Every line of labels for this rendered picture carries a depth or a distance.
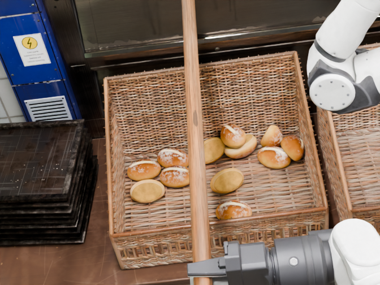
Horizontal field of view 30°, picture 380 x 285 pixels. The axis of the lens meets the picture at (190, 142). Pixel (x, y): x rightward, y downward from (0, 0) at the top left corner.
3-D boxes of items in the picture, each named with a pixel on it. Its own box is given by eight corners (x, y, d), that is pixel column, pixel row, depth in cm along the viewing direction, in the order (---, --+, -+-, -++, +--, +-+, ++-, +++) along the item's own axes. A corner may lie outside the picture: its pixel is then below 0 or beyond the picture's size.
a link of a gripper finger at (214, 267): (187, 263, 112) (226, 258, 112) (188, 280, 110) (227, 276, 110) (185, 257, 111) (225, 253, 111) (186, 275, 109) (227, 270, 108)
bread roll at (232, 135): (253, 141, 203) (246, 125, 200) (234, 153, 201) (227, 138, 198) (236, 129, 211) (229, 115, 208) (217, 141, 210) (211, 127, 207)
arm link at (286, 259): (225, 278, 104) (307, 269, 103) (221, 225, 110) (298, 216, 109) (233, 321, 113) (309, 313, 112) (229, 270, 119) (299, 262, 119)
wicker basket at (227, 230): (120, 141, 221) (100, 74, 201) (300, 116, 218) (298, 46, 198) (118, 273, 187) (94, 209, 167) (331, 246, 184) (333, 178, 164)
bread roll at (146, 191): (166, 201, 198) (167, 197, 204) (162, 177, 198) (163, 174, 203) (131, 207, 198) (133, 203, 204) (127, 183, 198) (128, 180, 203)
